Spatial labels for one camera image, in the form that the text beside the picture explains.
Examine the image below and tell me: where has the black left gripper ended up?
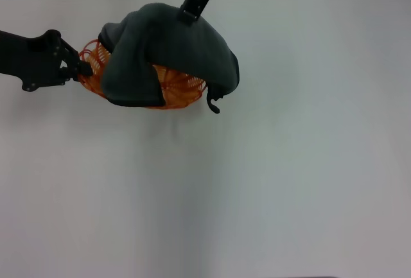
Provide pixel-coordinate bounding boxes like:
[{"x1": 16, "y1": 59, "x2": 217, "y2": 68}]
[{"x1": 0, "y1": 29, "x2": 93, "y2": 92}]

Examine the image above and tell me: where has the orange woven plastic basket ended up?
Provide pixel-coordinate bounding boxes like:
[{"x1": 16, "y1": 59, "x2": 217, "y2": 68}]
[{"x1": 78, "y1": 38, "x2": 209, "y2": 110}]

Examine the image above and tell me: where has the dark grey towel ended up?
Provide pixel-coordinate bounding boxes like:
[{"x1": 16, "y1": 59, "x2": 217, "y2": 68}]
[{"x1": 98, "y1": 3, "x2": 240, "y2": 115}]

